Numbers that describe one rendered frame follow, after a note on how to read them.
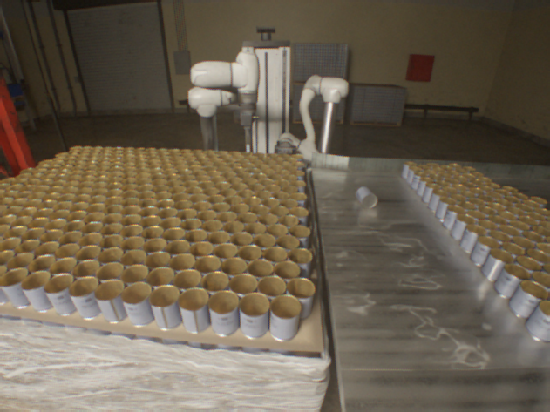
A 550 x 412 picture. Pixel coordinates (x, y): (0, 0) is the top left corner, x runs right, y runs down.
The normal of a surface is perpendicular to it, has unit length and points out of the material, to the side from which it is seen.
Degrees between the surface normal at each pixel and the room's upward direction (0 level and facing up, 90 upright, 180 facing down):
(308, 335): 2
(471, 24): 90
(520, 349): 0
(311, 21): 90
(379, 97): 90
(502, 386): 0
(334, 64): 91
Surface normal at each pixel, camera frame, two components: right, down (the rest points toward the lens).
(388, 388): 0.00, -0.88
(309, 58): -0.11, 0.51
